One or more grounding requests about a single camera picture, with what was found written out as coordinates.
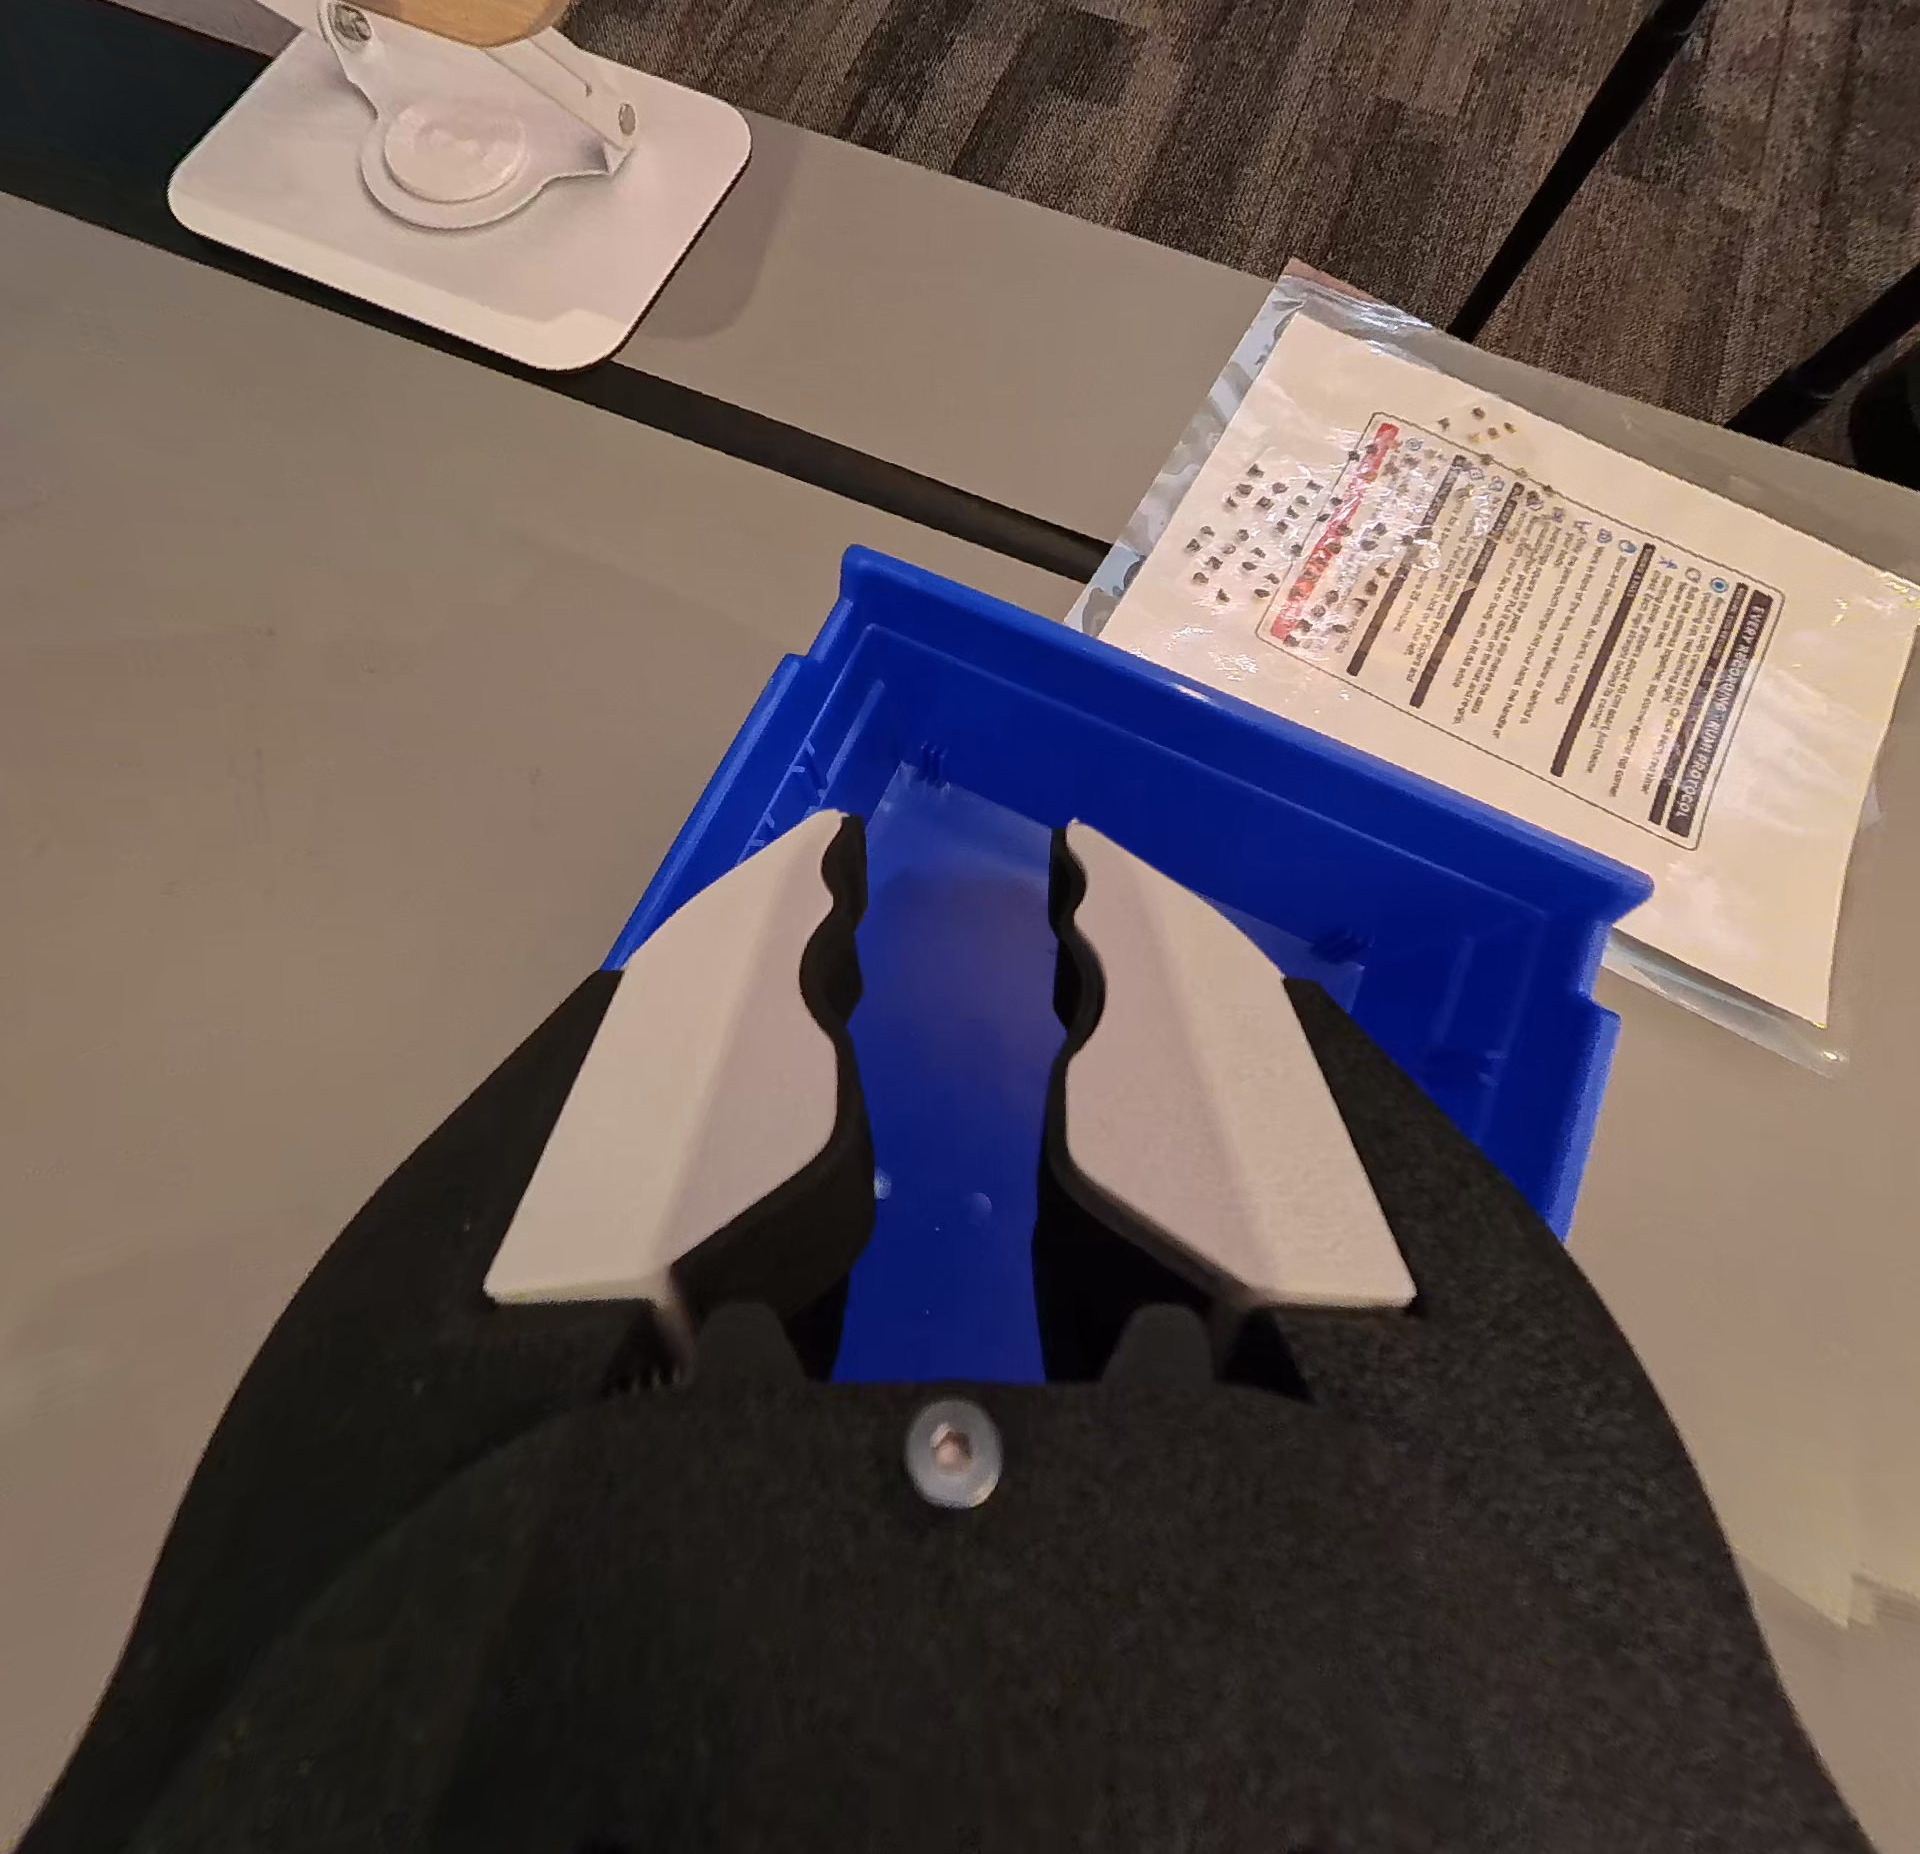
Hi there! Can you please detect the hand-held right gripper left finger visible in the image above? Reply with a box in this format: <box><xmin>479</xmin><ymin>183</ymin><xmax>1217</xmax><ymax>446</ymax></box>
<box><xmin>484</xmin><ymin>810</ymin><xmax>879</xmax><ymax>1340</ymax></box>

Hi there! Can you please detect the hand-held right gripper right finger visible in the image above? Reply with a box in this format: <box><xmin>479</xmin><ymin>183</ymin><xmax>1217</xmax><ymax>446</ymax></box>
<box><xmin>1042</xmin><ymin>819</ymin><xmax>1419</xmax><ymax>1345</ymax></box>

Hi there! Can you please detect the blue plastic bin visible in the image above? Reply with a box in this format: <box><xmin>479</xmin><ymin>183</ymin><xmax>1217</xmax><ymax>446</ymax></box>
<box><xmin>598</xmin><ymin>542</ymin><xmax>1656</xmax><ymax>1388</ymax></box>

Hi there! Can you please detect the instruction sheet in plastic sleeve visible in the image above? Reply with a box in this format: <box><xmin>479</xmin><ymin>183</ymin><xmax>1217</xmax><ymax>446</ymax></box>
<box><xmin>1064</xmin><ymin>257</ymin><xmax>1920</xmax><ymax>1083</ymax></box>

